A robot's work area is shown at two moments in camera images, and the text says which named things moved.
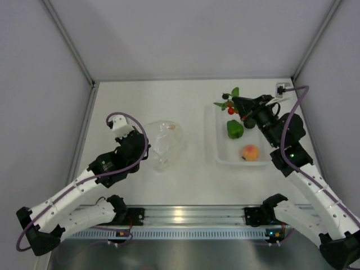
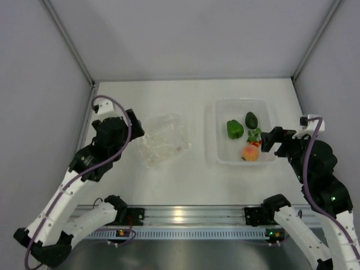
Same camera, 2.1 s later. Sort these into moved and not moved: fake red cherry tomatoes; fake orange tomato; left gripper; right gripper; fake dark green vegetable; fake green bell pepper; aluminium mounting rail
Moved: left gripper; fake red cherry tomatoes; right gripper
Not moved: fake orange tomato; aluminium mounting rail; fake dark green vegetable; fake green bell pepper
